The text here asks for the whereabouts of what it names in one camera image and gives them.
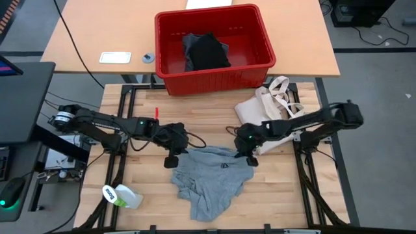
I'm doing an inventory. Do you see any black computer mouse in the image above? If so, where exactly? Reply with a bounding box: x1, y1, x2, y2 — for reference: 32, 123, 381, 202
0, 177, 26, 209

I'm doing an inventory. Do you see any white rectangular pad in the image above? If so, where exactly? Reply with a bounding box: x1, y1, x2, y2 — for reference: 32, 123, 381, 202
99, 51, 133, 65

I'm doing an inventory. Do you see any red plastic laundry bin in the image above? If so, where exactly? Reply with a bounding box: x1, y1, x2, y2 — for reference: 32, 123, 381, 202
154, 3, 277, 97

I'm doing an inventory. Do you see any cream canvas tote bag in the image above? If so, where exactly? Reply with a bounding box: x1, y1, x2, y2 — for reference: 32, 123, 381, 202
234, 75, 307, 156

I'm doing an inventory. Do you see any black side desk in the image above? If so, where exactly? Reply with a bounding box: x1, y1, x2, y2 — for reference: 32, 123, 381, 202
0, 61, 56, 144

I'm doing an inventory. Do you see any white paper sheet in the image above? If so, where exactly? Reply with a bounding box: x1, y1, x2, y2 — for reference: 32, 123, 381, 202
185, 0, 234, 10

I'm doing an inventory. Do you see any black monitor with lit screen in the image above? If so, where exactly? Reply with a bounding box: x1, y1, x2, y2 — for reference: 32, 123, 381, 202
0, 54, 24, 77

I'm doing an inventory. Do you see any dark grey garment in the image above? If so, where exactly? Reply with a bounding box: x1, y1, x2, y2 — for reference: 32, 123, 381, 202
181, 33, 230, 72

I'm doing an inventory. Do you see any white spray bottle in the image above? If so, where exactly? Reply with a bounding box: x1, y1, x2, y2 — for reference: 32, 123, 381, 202
101, 183, 145, 209

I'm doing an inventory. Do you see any black garment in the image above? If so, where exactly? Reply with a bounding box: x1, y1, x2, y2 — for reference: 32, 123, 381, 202
188, 32, 231, 71

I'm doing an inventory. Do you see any tan wooden desk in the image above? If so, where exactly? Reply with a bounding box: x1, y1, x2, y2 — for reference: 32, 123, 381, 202
40, 0, 341, 78

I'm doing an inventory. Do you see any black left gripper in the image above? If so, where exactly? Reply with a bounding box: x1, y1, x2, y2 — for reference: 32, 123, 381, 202
157, 122, 190, 169

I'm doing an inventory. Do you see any grey Reebok t-shirt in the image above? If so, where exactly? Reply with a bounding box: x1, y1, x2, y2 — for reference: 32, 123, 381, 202
171, 145, 255, 223

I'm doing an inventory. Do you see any black computer tower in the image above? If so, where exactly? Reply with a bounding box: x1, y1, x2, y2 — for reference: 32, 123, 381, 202
330, 0, 398, 29

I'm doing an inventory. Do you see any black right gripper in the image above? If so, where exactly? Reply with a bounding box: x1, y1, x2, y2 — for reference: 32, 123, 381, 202
233, 124, 266, 168

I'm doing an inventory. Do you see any thick black cable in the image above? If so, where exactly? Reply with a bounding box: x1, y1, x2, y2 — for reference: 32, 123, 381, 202
53, 0, 105, 89

